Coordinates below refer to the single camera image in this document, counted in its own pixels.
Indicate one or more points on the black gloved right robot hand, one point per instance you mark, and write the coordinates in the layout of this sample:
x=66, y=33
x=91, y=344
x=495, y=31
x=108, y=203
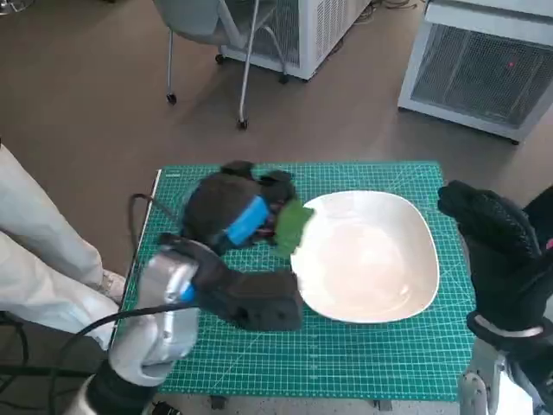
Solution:
x=501, y=259

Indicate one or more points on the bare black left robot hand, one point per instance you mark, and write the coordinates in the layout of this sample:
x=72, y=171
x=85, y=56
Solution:
x=220, y=207

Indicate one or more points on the red toy grapes green leaf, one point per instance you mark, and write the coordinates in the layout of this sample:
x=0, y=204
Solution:
x=294, y=229

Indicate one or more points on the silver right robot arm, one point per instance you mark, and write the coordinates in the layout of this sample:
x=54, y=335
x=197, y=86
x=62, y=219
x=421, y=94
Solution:
x=479, y=380

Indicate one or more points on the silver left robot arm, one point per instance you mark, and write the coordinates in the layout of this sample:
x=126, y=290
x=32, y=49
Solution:
x=168, y=328

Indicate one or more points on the white square plate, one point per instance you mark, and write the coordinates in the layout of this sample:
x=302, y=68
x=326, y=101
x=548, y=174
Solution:
x=367, y=259

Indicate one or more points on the person in dark shoes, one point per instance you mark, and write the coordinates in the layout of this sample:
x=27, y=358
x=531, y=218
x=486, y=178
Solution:
x=540, y=216

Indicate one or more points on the green cutting mat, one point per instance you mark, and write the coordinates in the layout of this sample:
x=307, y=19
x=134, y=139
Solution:
x=324, y=359

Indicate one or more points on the person in white trousers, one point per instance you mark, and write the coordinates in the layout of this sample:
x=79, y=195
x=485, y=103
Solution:
x=43, y=259

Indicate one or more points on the white mesh unit red light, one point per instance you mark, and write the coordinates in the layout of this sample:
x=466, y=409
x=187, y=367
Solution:
x=475, y=73

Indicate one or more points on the grey chair with white legs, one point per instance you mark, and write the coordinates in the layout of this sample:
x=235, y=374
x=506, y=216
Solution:
x=190, y=21

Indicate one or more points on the black table clamp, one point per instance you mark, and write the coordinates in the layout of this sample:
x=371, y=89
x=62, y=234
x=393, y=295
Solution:
x=217, y=402

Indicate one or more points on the white mesh cabinet on casters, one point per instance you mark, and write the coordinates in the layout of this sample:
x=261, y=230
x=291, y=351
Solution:
x=328, y=30

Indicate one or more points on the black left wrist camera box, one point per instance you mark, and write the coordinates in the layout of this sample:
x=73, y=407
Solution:
x=263, y=302

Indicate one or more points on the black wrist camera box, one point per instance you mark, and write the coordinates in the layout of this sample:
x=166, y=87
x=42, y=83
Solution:
x=263, y=302
x=533, y=380

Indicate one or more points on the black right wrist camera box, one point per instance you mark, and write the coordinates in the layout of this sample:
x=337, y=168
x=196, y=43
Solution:
x=533, y=380

